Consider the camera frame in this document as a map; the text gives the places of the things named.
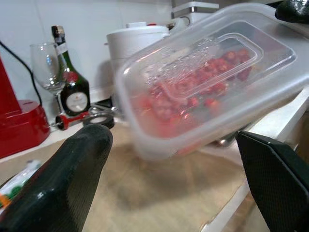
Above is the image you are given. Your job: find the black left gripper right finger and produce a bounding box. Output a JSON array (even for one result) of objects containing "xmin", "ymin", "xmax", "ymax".
[{"xmin": 235, "ymin": 130, "xmax": 309, "ymax": 232}]

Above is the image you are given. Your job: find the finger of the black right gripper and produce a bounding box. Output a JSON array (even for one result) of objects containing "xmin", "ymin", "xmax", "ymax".
[{"xmin": 275, "ymin": 0, "xmax": 309, "ymax": 24}]

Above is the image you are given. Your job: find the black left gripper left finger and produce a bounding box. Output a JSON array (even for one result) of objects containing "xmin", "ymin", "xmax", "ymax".
[{"xmin": 0, "ymin": 124, "xmax": 114, "ymax": 232}]

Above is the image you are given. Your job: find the clear plastic container red food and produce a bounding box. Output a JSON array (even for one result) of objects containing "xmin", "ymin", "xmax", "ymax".
[{"xmin": 114, "ymin": 3, "xmax": 309, "ymax": 162}]

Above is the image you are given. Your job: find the white green snack package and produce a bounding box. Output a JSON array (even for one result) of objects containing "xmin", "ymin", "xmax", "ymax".
[{"xmin": 0, "ymin": 159, "xmax": 42, "ymax": 209}]

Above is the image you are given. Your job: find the red corkscrew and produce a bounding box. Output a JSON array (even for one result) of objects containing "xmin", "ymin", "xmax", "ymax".
[{"xmin": 55, "ymin": 112, "xmax": 90, "ymax": 131}]

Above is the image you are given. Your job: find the red kitchen appliance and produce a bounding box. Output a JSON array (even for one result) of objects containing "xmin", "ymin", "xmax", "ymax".
[{"xmin": 0, "ymin": 57, "xmax": 52, "ymax": 159}]

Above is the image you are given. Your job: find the black tape roll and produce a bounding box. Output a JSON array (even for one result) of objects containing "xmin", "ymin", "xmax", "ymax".
[{"xmin": 83, "ymin": 112, "xmax": 115, "ymax": 130}]

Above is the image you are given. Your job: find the dark green liquor bottle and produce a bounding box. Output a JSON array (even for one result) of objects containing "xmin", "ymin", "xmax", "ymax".
[{"xmin": 51, "ymin": 25, "xmax": 91, "ymax": 117}]

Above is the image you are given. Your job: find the beige counter mat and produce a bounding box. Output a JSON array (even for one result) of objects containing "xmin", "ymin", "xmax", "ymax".
[{"xmin": 0, "ymin": 125, "xmax": 251, "ymax": 232}]

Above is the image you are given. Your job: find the white silver appliance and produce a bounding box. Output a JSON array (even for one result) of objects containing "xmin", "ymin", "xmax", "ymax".
[{"xmin": 171, "ymin": 1, "xmax": 219, "ymax": 25}]

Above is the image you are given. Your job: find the clear wine glass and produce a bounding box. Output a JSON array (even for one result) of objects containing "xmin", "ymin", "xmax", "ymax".
[{"xmin": 30, "ymin": 43, "xmax": 67, "ymax": 115}]

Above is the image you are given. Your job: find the white rice cooker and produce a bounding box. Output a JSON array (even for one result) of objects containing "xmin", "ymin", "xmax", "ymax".
[{"xmin": 104, "ymin": 22, "xmax": 171, "ymax": 116}]

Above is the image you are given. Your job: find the black power cable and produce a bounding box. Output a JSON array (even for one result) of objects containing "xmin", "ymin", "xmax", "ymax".
[{"xmin": 0, "ymin": 41, "xmax": 43, "ymax": 108}]

